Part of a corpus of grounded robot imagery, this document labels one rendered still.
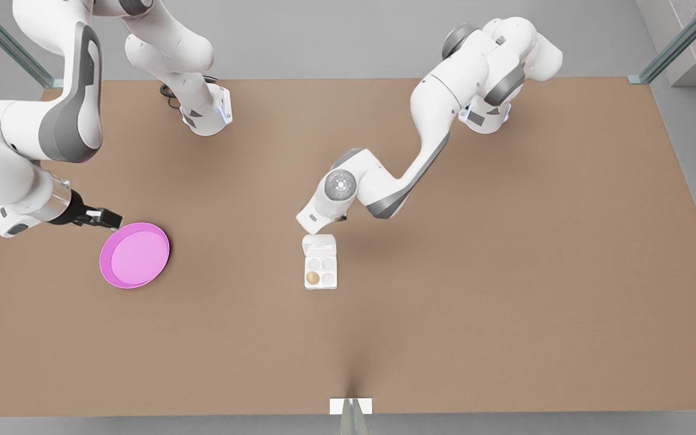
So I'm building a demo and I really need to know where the black cable loop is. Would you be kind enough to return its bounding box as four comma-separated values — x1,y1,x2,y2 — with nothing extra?
159,75,219,111

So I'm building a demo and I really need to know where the silver frame post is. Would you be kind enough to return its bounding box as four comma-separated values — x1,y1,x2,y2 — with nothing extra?
329,398,373,435
0,0,63,90
628,0,696,85

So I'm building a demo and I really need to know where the white egg box lid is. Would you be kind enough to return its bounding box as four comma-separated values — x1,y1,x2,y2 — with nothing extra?
302,234,337,259

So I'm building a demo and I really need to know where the white egg box base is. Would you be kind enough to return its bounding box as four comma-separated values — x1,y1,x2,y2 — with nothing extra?
304,255,338,291

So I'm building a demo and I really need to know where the pink round plate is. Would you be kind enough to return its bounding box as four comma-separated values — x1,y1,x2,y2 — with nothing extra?
99,222,171,289

